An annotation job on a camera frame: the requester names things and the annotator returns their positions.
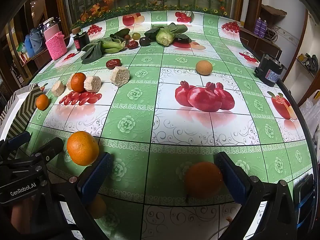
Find tan round fruit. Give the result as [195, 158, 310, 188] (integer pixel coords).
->
[196, 60, 213, 76]

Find blue and grey bottles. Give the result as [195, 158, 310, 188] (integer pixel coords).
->
[29, 27, 47, 55]

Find dark green bok choy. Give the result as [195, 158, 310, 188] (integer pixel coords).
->
[109, 28, 131, 42]
[81, 40, 105, 65]

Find pink bottle with knit sleeve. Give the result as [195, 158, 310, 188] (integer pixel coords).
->
[41, 17, 68, 60]

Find green checked printed tablecloth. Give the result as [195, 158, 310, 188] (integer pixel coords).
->
[5, 9, 313, 240]

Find white tray with chevron rim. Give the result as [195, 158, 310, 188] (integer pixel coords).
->
[0, 84, 47, 160]

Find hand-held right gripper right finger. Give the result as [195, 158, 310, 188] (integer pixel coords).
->
[214, 151, 300, 240]

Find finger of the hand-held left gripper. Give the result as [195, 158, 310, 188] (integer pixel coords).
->
[26, 137, 64, 162]
[0, 131, 31, 155]

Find wooden corner cabinet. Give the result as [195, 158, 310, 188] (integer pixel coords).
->
[240, 4, 283, 60]

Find light green vegetable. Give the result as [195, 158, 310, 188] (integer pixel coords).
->
[101, 39, 126, 54]

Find small orange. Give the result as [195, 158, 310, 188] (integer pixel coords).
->
[36, 94, 49, 111]

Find black box device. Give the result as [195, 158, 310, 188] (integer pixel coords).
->
[254, 51, 288, 87]

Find black phone with blue strap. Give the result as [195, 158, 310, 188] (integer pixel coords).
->
[292, 174, 315, 230]

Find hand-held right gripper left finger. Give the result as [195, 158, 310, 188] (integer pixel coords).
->
[56, 152, 113, 240]

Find pale green cabbage head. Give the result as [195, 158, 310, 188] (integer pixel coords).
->
[144, 22, 188, 47]

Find dark purple eggplant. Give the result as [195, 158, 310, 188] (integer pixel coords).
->
[174, 34, 192, 44]

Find dark jar with red label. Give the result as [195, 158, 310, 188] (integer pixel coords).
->
[72, 27, 90, 51]

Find wooden sideboard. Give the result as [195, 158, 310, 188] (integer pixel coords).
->
[20, 37, 73, 68]

